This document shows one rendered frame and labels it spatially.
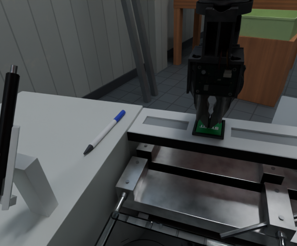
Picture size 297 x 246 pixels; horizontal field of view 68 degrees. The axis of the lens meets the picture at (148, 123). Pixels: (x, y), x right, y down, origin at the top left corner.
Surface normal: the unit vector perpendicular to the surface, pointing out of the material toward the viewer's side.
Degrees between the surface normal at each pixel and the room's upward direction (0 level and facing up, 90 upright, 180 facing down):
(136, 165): 0
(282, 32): 90
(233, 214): 0
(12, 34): 90
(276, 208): 0
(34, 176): 90
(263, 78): 90
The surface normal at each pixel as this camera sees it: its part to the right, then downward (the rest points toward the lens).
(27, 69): 0.83, 0.28
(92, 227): 0.95, 0.14
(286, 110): -0.05, -0.83
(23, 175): -0.32, 0.55
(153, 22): -0.56, 0.49
